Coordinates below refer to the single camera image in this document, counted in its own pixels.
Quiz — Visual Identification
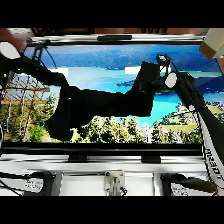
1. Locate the beige cardboard box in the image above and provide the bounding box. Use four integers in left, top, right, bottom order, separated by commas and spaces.
199, 27, 224, 61

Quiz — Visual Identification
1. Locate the black garment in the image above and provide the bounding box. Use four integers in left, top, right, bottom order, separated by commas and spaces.
44, 60, 162, 143

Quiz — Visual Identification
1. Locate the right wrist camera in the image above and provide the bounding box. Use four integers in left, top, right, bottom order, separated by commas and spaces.
155, 53, 173, 73

